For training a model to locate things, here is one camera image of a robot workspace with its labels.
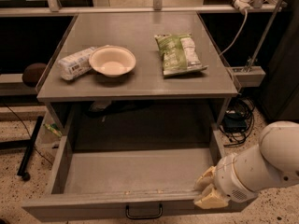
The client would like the grey drawer cabinet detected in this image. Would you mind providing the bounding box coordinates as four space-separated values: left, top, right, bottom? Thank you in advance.
36 10 240 154

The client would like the clear plastic bag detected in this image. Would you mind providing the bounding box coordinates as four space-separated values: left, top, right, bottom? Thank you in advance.
36 110 67 154

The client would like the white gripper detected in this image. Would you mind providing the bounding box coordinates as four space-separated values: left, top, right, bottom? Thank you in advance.
193 146 280 209

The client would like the white paper bowl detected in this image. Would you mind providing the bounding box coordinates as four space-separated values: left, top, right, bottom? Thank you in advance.
89 46 136 77

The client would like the black cable bundle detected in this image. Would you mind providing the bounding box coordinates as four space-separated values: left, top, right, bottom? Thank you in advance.
218 95 256 147

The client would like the white wrapped package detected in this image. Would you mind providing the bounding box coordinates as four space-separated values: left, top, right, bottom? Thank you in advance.
58 47 96 81

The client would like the green chip bag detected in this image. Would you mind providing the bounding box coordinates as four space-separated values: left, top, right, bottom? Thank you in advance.
154 33 207 77

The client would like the black stand leg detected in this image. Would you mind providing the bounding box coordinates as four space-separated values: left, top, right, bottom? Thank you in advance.
0 116 43 181

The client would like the black floor cable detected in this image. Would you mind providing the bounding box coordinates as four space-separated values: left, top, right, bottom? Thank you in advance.
0 102 54 166

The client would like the grey metal bracket box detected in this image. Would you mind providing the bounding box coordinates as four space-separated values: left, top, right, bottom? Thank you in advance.
227 66 265 88

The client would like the brown round ball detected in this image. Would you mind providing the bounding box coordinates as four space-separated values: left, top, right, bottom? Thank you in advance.
22 63 47 87

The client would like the grey top drawer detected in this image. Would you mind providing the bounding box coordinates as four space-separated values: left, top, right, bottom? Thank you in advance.
21 103 260 223

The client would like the metal diagonal pole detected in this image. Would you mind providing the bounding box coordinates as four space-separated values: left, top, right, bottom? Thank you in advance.
243 0 284 72

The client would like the white power cable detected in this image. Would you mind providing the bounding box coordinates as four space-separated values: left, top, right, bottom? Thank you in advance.
219 8 249 57

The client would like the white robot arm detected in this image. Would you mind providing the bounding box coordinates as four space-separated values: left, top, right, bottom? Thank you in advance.
193 121 299 209

